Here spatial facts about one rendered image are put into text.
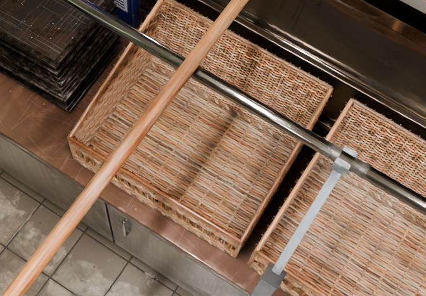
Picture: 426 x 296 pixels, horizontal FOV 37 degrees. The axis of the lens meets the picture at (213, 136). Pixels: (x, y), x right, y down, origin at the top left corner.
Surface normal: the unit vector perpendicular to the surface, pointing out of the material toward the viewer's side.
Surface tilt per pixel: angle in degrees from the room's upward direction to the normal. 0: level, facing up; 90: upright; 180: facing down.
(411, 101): 70
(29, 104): 0
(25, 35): 0
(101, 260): 0
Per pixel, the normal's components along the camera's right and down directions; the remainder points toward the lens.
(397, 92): -0.47, 0.55
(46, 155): 0.07, -0.43
